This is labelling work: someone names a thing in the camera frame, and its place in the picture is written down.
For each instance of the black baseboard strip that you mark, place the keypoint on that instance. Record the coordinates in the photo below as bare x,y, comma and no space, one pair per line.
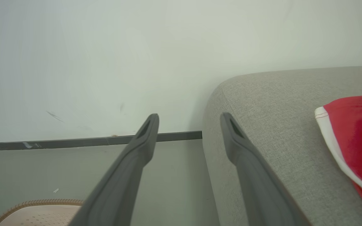
58,143

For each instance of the red and white cloth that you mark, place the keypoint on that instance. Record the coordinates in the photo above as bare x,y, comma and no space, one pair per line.
353,135

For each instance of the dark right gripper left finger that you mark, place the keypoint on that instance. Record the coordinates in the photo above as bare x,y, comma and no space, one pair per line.
121,179

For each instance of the white perforated laundry basket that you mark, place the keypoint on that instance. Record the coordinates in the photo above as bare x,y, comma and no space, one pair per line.
39,215

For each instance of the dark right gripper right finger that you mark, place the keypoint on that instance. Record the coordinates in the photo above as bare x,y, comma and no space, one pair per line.
256,182

